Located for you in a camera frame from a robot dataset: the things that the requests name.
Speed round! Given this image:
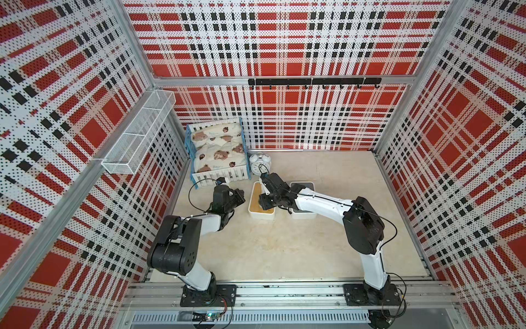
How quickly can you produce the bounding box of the bamboo tissue box lid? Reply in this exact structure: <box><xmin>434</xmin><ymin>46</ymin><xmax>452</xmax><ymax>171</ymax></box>
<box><xmin>249</xmin><ymin>181</ymin><xmax>275</xmax><ymax>215</ymax></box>

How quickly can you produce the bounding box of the white tissue box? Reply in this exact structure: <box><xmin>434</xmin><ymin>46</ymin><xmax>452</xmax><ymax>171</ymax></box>
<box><xmin>290</xmin><ymin>182</ymin><xmax>317</xmax><ymax>220</ymax></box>

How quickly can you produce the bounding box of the white tissue box base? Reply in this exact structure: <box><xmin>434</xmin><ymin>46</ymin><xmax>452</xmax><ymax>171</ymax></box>
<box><xmin>247</xmin><ymin>180</ymin><xmax>276</xmax><ymax>221</ymax></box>

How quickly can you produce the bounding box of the grey tissue box lid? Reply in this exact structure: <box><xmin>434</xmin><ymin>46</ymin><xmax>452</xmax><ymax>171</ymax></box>
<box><xmin>290</xmin><ymin>182</ymin><xmax>315</xmax><ymax>193</ymax></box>

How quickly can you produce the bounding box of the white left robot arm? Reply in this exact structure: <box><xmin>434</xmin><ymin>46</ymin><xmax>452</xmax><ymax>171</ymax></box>
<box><xmin>147</xmin><ymin>185</ymin><xmax>245</xmax><ymax>308</ymax></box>

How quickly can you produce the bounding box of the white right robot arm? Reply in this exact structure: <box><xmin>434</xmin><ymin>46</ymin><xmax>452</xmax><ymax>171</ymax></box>
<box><xmin>258</xmin><ymin>173</ymin><xmax>390</xmax><ymax>304</ymax></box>

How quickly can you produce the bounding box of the white alarm clock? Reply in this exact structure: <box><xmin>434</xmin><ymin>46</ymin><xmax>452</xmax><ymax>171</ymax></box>
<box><xmin>249</xmin><ymin>153</ymin><xmax>271</xmax><ymax>175</ymax></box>

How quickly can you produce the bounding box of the blue white toy crib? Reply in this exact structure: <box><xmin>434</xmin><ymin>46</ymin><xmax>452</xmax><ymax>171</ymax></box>
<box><xmin>185</xmin><ymin>117</ymin><xmax>251</xmax><ymax>187</ymax></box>

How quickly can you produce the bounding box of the bear print bedding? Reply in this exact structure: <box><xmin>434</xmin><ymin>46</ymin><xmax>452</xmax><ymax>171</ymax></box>
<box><xmin>190</xmin><ymin>122</ymin><xmax>247</xmax><ymax>173</ymax></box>

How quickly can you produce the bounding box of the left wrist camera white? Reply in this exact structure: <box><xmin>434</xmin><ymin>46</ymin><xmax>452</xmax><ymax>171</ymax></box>
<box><xmin>215</xmin><ymin>177</ymin><xmax>227</xmax><ymax>186</ymax></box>

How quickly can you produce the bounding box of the white wire basket shelf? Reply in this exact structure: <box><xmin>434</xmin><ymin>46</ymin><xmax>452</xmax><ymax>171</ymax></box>
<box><xmin>102</xmin><ymin>90</ymin><xmax>175</xmax><ymax>175</ymax></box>

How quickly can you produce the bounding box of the black hook rail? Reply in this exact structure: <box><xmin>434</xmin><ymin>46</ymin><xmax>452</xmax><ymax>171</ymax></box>
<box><xmin>248</xmin><ymin>78</ymin><xmax>382</xmax><ymax>87</ymax></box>

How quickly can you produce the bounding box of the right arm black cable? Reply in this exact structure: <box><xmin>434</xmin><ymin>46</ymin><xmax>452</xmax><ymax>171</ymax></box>
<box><xmin>258</xmin><ymin>163</ymin><xmax>408</xmax><ymax>322</ymax></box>

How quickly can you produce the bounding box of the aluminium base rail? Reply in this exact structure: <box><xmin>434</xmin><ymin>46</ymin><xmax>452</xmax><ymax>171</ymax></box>
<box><xmin>116</xmin><ymin>279</ymin><xmax>466</xmax><ymax>328</ymax></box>

